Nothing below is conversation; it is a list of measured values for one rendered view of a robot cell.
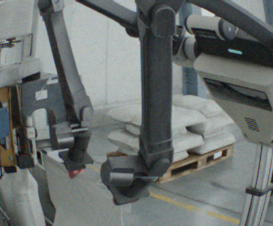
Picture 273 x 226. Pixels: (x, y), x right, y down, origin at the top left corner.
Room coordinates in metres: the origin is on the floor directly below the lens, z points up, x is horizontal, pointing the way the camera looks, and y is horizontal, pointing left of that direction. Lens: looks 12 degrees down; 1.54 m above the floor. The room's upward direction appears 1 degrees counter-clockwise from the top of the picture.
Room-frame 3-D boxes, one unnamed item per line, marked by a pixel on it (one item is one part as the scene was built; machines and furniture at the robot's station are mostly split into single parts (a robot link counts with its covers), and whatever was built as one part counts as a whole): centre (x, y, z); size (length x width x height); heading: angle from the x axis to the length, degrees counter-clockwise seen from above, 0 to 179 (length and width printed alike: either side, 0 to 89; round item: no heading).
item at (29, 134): (1.48, 0.39, 1.14); 0.05 x 0.04 x 0.16; 127
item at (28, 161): (1.51, 0.44, 1.04); 0.08 x 0.06 x 0.05; 127
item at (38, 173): (2.21, 0.47, 0.53); 1.05 x 0.02 x 0.41; 37
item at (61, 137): (1.25, 0.19, 1.24); 0.11 x 0.09 x 0.12; 128
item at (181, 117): (4.38, -0.32, 0.56); 0.66 x 0.42 x 0.15; 127
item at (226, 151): (4.73, -0.41, 0.07); 1.20 x 0.82 x 0.14; 129
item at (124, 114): (4.70, -0.06, 0.56); 0.66 x 0.43 x 0.15; 125
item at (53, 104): (1.69, 0.42, 1.21); 0.30 x 0.25 x 0.30; 37
